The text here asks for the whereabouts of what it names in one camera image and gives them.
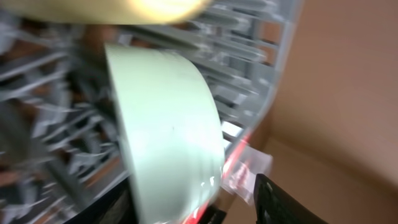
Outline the green bowl with food scraps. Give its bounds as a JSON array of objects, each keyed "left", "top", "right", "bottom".
[{"left": 104, "top": 44, "right": 225, "bottom": 223}]

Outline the yellow plastic cup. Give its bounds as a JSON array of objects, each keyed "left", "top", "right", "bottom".
[{"left": 1, "top": 0, "right": 211, "bottom": 25}]

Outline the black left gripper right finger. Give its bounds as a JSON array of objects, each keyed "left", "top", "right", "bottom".
[{"left": 254, "top": 174, "right": 326, "bottom": 224}]

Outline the red plastic tray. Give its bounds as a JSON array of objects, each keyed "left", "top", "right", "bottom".
[{"left": 181, "top": 134, "right": 250, "bottom": 224}]

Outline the grey plastic dishwasher rack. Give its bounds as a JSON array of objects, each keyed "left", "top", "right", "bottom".
[{"left": 1, "top": 1, "right": 301, "bottom": 223}]

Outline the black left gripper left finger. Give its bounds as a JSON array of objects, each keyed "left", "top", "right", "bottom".
[{"left": 65, "top": 179, "right": 139, "bottom": 224}]

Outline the clear plastic bin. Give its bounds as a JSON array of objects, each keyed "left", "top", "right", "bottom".
[{"left": 221, "top": 146, "right": 273, "bottom": 205}]

